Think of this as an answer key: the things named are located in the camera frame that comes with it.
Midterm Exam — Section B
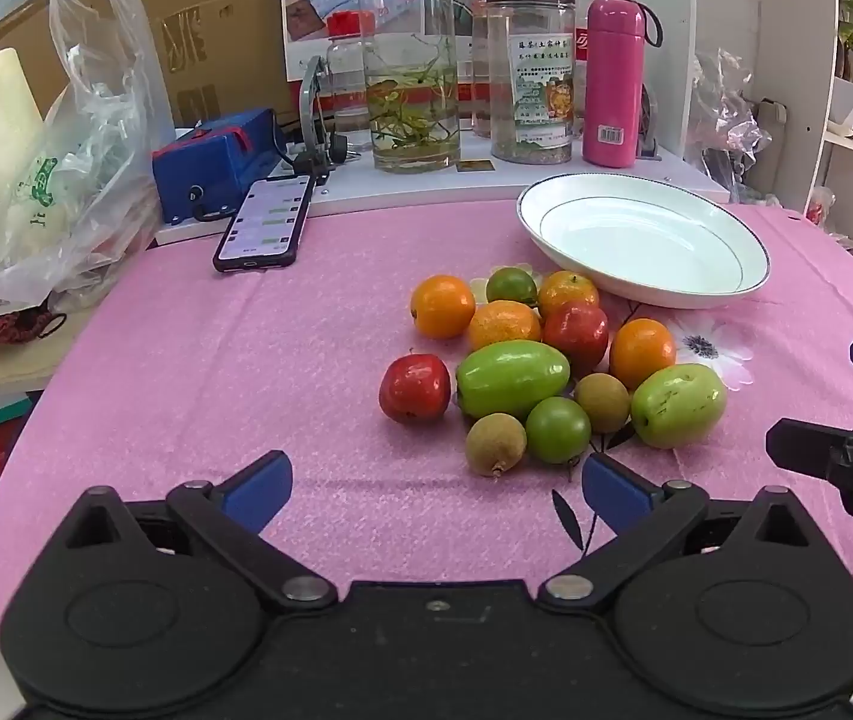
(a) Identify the blue box device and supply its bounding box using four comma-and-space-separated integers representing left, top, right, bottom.
151, 109, 283, 224

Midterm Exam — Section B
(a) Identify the white plate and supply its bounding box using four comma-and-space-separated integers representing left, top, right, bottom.
516, 172, 773, 310

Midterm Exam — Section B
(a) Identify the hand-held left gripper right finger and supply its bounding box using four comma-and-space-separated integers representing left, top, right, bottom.
539, 452, 822, 612

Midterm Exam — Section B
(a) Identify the clear bottle red cap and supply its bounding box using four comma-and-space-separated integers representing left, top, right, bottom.
325, 11, 377, 153

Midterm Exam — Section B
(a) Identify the orange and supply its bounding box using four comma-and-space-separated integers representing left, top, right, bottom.
468, 300, 543, 352
410, 274, 477, 340
537, 270, 602, 316
609, 318, 677, 391

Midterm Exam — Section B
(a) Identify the labelled plastic jar black lid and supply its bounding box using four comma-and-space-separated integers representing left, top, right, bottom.
485, 0, 576, 166

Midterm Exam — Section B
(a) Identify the round green fruit with stem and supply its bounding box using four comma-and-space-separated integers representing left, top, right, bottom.
524, 396, 593, 464

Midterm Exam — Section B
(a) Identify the white board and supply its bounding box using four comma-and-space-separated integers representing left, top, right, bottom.
155, 154, 731, 245

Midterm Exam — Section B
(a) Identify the brown kiwi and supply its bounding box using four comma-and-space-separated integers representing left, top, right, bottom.
465, 413, 528, 479
573, 373, 632, 434

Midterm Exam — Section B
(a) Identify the wall poster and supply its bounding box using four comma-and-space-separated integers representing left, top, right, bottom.
278, 0, 555, 83

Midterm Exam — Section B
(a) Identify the clear plastic bag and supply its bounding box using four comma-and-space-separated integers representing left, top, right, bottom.
0, 0, 176, 317

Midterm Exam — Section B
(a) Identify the black headset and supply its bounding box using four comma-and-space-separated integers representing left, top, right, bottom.
292, 56, 349, 185

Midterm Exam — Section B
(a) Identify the green mango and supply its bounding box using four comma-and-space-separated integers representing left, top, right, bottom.
455, 340, 572, 421

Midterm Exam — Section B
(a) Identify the pink thermos bottle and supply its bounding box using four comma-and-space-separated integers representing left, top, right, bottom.
582, 0, 665, 168

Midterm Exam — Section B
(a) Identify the small green lime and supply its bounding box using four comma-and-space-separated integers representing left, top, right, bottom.
486, 267, 540, 308

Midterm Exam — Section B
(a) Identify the black cable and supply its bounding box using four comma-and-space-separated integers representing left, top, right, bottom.
190, 127, 323, 224

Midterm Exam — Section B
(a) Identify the clear plastic jar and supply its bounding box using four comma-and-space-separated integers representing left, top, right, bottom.
470, 0, 494, 140

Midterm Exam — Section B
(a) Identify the crumpled clear plastic wrap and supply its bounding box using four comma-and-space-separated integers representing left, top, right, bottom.
689, 49, 768, 200

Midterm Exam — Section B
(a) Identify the pink flowered tablecloth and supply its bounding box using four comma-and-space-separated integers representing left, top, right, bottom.
0, 191, 853, 616

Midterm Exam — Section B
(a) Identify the cola bottle red cap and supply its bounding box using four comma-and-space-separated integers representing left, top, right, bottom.
569, 0, 597, 140

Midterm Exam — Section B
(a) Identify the glass vase with plants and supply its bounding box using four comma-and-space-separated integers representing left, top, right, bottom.
358, 0, 462, 175

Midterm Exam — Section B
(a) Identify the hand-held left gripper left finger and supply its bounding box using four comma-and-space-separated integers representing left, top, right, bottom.
59, 450, 339, 612

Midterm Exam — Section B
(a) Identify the red apple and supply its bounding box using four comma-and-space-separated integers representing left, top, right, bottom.
379, 350, 452, 424
542, 301, 611, 380

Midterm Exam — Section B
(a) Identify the cardboard box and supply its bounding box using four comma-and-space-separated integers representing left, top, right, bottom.
0, 0, 289, 136

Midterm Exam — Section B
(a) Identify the white shelf unit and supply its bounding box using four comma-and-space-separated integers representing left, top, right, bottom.
685, 0, 853, 293

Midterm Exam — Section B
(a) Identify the black smartphone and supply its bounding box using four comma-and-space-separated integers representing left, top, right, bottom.
212, 174, 317, 272

